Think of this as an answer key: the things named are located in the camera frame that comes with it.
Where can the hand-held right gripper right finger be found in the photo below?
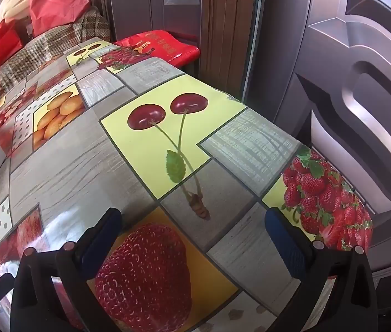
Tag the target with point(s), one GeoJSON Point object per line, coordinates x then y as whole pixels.
{"type": "Point", "coordinates": [285, 245]}

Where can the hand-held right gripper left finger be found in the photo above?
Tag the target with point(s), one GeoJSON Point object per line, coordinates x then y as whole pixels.
{"type": "Point", "coordinates": [100, 238]}

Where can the fruit print tablecloth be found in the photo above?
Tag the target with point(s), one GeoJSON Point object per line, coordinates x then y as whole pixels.
{"type": "Point", "coordinates": [78, 179]}

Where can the embossed metal door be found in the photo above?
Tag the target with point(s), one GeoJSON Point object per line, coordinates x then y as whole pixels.
{"type": "Point", "coordinates": [354, 110]}

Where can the plaid covered box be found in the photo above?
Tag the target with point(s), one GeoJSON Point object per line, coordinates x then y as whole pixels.
{"type": "Point", "coordinates": [19, 62]}

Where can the red woven bag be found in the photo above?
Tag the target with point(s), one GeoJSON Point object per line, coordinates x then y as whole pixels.
{"type": "Point", "coordinates": [167, 46]}

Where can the panelled metal door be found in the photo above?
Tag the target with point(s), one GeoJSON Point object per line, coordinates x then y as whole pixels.
{"type": "Point", "coordinates": [140, 3]}

